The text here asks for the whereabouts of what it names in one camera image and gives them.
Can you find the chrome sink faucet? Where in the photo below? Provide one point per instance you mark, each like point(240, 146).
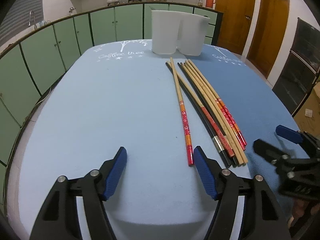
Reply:
point(32, 20)

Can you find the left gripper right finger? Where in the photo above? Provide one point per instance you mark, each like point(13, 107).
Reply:
point(262, 216)

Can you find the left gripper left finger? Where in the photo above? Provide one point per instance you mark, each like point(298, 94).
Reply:
point(58, 216)

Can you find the bamboo chopstick red star end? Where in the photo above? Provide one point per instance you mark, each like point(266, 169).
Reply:
point(222, 102)

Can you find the bamboo chopstick red patterned end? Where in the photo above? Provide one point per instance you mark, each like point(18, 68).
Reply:
point(187, 136)

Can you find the cardboard box on floor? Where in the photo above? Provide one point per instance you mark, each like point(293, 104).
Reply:
point(307, 118)

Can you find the grey window roller blind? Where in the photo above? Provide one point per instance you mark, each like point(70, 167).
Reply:
point(17, 18)

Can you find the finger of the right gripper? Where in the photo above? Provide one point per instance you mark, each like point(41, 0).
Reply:
point(289, 134)
point(270, 153)

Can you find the green lower kitchen cabinets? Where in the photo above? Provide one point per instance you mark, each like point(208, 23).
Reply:
point(33, 64)

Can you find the white cooking pot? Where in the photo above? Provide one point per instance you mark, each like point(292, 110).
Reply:
point(112, 2)

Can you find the dark blue table mat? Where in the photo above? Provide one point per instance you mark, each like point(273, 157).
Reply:
point(251, 102)

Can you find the wooden door right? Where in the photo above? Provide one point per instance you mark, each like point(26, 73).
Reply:
point(268, 35)

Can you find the black glass cabinet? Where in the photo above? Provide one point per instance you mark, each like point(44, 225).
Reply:
point(301, 70)

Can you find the orange thermos flask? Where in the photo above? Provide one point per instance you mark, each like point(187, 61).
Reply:
point(210, 3)

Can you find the light blue table mat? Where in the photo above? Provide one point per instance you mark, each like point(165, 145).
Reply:
point(116, 95)

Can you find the person's right hand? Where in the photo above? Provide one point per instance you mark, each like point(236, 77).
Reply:
point(299, 207)

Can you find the wooden door with handle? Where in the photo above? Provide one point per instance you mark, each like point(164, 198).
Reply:
point(235, 25)

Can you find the bamboo chopstick red orange end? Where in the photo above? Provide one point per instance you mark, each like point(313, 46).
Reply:
point(220, 104)

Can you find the plain bamboo chopstick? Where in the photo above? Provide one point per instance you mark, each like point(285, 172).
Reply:
point(212, 118)
point(228, 139)

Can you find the white twin utensil holder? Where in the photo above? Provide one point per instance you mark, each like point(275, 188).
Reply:
point(178, 31)

